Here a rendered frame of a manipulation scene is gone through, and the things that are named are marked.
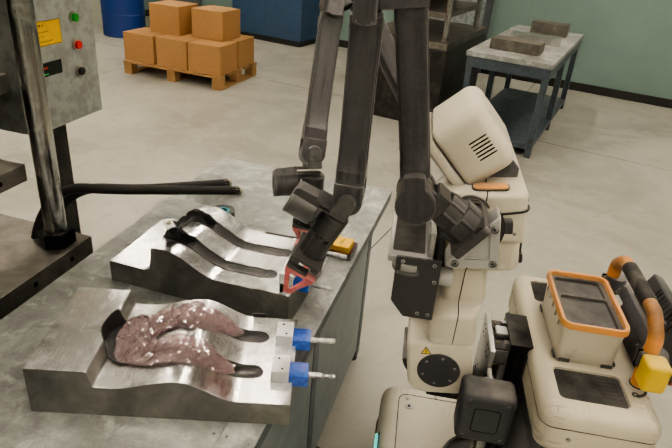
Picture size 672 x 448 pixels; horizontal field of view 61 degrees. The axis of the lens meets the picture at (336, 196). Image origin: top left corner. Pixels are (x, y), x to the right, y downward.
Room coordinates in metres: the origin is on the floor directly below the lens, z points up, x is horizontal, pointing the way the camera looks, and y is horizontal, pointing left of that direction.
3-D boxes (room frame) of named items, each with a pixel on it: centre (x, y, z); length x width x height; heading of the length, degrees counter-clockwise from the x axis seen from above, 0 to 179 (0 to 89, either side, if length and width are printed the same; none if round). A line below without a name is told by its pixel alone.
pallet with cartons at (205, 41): (6.32, 1.73, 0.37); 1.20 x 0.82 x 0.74; 72
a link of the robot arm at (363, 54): (1.01, -0.03, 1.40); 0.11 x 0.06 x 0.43; 173
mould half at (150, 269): (1.30, 0.30, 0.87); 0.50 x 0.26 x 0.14; 75
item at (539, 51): (5.50, -1.71, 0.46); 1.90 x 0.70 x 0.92; 154
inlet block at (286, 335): (1.00, 0.04, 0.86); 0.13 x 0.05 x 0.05; 92
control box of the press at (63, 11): (1.69, 0.92, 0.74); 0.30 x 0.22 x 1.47; 165
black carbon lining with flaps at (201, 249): (1.28, 0.29, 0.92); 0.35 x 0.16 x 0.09; 75
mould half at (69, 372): (0.93, 0.31, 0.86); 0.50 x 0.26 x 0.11; 92
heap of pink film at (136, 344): (0.93, 0.31, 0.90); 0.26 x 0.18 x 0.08; 92
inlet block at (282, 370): (0.89, 0.04, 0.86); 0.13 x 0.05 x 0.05; 92
